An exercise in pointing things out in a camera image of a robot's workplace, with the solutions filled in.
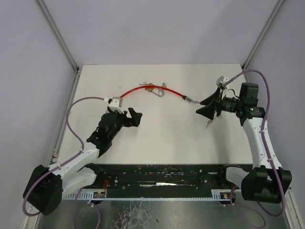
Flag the silver key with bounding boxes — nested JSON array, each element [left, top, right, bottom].
[[205, 117, 222, 128]]

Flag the red cable lock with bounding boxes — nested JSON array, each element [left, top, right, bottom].
[[120, 84, 200, 104]]

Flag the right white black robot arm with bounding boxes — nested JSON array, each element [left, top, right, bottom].
[[196, 83, 292, 204]]

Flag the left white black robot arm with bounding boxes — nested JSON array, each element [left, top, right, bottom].
[[22, 108, 142, 217]]

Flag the large brass long-shackle padlock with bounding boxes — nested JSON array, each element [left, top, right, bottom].
[[145, 83, 165, 97]]

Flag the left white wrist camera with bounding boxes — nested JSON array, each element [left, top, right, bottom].
[[108, 97, 123, 114]]

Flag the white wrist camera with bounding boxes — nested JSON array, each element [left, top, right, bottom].
[[216, 76, 229, 90], [108, 97, 123, 114]]

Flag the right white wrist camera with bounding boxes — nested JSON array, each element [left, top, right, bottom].
[[216, 76, 229, 90]]

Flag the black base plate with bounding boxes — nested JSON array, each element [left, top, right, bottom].
[[84, 164, 236, 204]]

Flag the grey slotted cable duct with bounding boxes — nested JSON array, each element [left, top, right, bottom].
[[62, 190, 107, 200]]

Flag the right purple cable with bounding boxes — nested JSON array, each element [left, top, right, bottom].
[[224, 69, 286, 227]]

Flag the right aluminium frame post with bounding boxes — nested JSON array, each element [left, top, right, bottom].
[[241, 0, 286, 70]]

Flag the aluminium frame post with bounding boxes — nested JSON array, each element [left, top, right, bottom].
[[241, 0, 286, 70], [35, 0, 81, 71]]

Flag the left aluminium frame post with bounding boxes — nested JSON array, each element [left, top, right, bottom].
[[35, 0, 81, 71]]

